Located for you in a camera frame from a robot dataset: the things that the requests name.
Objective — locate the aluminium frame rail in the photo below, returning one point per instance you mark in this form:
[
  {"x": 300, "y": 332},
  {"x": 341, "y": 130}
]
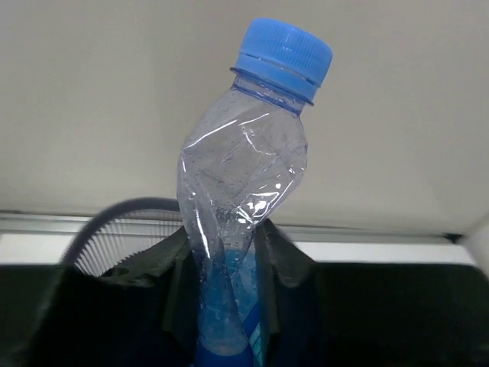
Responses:
[{"x": 34, "y": 238}]

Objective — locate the blue cap plastic bottle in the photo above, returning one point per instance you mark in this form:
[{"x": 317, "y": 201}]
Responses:
[{"x": 246, "y": 155}]

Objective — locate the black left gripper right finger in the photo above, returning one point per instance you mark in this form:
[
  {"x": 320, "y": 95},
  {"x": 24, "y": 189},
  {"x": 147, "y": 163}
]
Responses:
[{"x": 369, "y": 304}]

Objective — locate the grey mesh waste bin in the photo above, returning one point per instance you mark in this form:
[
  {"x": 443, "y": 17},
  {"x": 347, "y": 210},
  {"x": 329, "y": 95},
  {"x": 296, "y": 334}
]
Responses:
[{"x": 120, "y": 231}]

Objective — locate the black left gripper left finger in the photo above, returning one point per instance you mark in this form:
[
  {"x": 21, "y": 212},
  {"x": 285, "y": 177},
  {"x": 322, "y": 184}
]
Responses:
[{"x": 55, "y": 315}]

